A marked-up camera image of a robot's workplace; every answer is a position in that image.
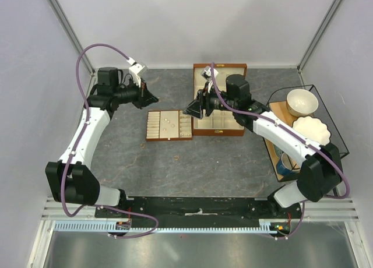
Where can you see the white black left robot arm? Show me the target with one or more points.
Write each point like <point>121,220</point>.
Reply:
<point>70,178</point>

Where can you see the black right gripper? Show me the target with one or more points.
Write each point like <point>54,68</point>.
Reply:
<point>194,108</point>

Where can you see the blue cup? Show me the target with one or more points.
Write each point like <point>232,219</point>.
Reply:
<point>286,166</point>

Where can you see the light blue oblong plate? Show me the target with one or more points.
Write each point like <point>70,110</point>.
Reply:
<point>278,152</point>

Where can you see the left aluminium frame post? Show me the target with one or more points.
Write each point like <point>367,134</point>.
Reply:
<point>67,27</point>

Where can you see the right aluminium frame post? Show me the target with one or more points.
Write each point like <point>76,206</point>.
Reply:
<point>321,30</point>

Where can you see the large brown jewelry box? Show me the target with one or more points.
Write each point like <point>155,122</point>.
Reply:
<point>219,123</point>

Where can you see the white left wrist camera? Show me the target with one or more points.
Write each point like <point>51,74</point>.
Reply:
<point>136,70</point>

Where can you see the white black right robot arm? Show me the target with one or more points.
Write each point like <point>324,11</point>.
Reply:
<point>320,165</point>

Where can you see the wooden rack base board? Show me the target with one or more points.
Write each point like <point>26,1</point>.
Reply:
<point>280,110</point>

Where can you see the small brown jewelry tray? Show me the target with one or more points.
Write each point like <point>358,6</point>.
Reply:
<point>156,123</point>

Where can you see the white scalloped dish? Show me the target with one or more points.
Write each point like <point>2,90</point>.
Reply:
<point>313,129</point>

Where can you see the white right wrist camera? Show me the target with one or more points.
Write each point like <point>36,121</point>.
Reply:
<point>207,74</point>

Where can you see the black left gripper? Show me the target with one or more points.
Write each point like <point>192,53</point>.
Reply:
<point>145,98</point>

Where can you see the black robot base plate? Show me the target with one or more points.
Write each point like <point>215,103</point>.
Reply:
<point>201,213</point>

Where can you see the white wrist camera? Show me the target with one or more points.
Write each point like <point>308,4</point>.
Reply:
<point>207,74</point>
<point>136,70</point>

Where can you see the white bowl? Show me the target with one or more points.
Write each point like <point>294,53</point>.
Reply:
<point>301,103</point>

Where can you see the aluminium frame post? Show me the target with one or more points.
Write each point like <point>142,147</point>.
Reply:
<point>67,27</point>
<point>321,30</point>

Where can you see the black wire rack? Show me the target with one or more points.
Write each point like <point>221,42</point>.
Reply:
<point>321,113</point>

